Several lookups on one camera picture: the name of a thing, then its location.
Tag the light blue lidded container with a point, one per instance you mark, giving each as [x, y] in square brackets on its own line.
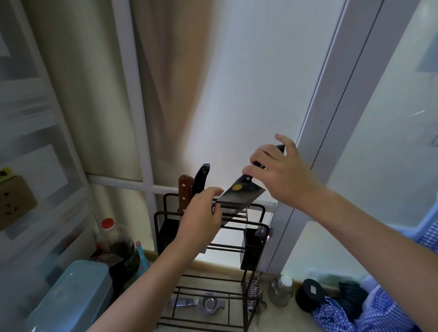
[72, 297]

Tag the black cutlery holder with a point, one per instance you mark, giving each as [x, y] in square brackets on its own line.
[167, 236]
[251, 253]

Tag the beige wall socket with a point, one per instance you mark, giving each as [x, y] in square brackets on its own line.
[15, 203]

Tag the blue checked cloth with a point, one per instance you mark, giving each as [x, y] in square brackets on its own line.
[376, 318]

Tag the blue spray bottle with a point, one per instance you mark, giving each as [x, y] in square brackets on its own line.
[142, 263]

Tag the yellow warning sticker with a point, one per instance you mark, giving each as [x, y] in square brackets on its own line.
[5, 173]

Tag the person's left hand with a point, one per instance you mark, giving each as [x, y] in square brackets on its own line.
[198, 225]

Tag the black round jar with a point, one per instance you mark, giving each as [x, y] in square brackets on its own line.
[308, 294]

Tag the silver fork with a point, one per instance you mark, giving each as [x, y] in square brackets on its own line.
[261, 232]

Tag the black metal knife rack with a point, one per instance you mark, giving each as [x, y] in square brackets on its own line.
[245, 308]

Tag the person's left forearm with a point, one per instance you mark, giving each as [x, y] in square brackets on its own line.
[143, 297]

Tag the beige curtain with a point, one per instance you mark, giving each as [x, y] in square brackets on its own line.
[164, 85]

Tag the small red checked pouch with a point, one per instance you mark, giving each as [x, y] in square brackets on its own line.
[254, 292]

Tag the glass jar white lid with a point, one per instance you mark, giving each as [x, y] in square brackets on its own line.
[281, 294]

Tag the person's right hand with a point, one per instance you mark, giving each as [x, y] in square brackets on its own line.
[284, 174]

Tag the person's right forearm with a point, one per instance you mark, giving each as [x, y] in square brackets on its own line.
[376, 246]

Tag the metal lemon squeezer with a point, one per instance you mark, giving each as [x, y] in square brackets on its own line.
[208, 303]

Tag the dark green cloth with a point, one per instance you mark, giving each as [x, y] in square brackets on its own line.
[352, 297]

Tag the red-capped dark sauce bottle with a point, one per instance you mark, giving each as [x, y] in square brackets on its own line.
[114, 241]

